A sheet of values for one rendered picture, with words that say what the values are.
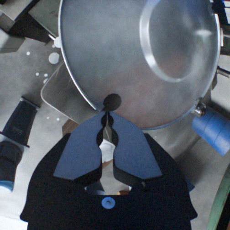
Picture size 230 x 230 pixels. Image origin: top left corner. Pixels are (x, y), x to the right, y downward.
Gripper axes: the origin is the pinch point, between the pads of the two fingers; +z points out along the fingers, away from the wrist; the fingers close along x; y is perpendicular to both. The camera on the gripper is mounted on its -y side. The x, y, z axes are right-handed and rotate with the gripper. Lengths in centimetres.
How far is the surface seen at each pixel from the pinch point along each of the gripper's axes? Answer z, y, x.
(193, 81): 6.5, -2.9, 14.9
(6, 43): 11.3, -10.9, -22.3
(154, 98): 3.6, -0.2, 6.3
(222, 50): 27, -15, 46
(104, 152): 45, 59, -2
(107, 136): 1.6, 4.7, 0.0
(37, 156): 58, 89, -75
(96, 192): 39, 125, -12
